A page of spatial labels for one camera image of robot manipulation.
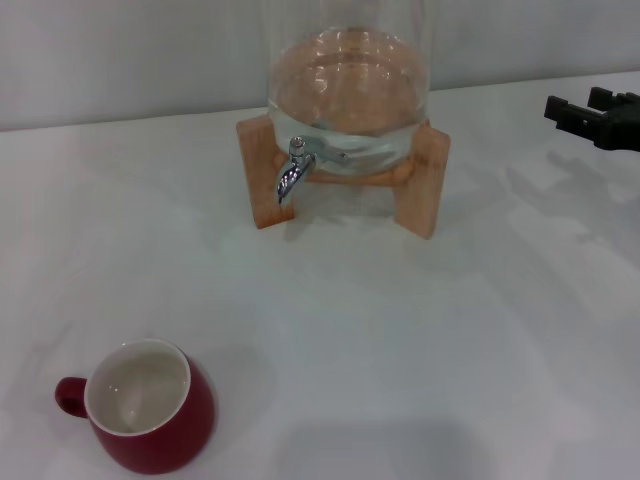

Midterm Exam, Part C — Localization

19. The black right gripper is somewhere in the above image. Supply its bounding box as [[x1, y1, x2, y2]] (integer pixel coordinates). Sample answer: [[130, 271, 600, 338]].
[[544, 87, 640, 151]]

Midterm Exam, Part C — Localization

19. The chrome faucet tap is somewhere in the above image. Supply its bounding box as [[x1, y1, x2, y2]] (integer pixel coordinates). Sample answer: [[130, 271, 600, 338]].
[[274, 135, 350, 205]]

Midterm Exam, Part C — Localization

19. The red ceramic cup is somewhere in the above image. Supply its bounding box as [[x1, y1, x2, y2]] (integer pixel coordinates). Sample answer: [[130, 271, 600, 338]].
[[53, 337, 217, 475]]

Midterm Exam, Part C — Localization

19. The wooden dispenser stand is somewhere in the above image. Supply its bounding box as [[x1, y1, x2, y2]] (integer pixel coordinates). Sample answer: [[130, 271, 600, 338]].
[[235, 117, 451, 242]]

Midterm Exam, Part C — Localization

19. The glass water dispenser jar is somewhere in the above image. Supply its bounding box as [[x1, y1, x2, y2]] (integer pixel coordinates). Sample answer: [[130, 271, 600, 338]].
[[262, 0, 432, 179]]

